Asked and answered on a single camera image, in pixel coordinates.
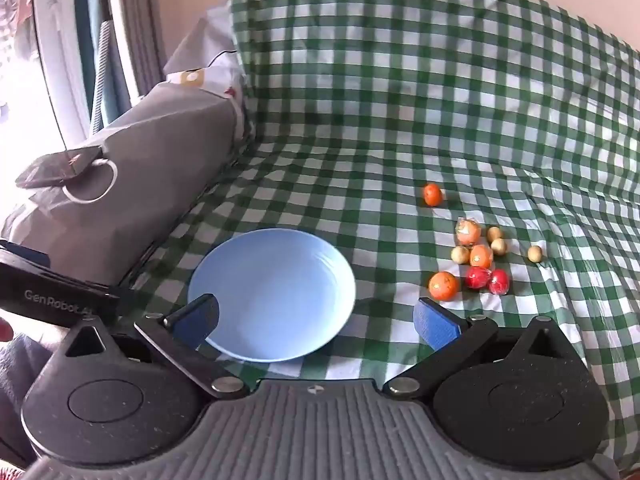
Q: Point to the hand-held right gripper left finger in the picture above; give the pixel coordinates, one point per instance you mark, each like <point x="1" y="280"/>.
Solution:
<point x="196" y="318"/>

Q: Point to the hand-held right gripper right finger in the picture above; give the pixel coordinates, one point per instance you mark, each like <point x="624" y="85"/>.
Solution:
<point x="436" y="326"/>

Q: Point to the large orange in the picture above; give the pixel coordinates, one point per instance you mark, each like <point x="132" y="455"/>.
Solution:
<point x="443" y="285"/>

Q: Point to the small red fruit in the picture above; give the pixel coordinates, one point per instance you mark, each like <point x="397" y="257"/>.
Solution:
<point x="499" y="282"/>
<point x="477" y="277"/>

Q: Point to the longan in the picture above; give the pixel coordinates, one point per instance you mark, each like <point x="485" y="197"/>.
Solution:
<point x="460" y="254"/>
<point x="494" y="233"/>
<point x="499" y="246"/>
<point x="535" y="253"/>

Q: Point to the light blue plate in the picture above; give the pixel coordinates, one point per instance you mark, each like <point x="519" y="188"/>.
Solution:
<point x="272" y="295"/>

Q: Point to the small orange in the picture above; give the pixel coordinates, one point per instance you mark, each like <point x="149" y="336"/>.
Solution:
<point x="432" y="194"/>
<point x="481" y="256"/>

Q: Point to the person's left forearm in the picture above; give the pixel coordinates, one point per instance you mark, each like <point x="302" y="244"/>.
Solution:
<point x="20" y="400"/>

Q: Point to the person's left hand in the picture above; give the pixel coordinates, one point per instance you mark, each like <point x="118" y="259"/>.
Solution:
<point x="5" y="331"/>

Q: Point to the brown round fruit on cloth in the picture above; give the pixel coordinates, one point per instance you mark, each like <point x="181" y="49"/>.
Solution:
<point x="467" y="232"/>

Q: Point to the black smartphone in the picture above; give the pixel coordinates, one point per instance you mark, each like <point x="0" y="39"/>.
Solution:
<point x="57" y="166"/>

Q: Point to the green checked cloth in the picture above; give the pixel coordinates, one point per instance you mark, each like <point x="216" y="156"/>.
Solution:
<point x="400" y="110"/>

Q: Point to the white printed pillow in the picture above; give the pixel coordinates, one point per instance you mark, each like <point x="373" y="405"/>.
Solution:
<point x="215" y="60"/>

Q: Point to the grey curtain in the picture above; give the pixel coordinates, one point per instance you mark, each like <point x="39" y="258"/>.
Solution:
<point x="142" y="25"/>

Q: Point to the white window frame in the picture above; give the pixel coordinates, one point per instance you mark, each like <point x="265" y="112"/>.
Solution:
<point x="57" y="50"/>

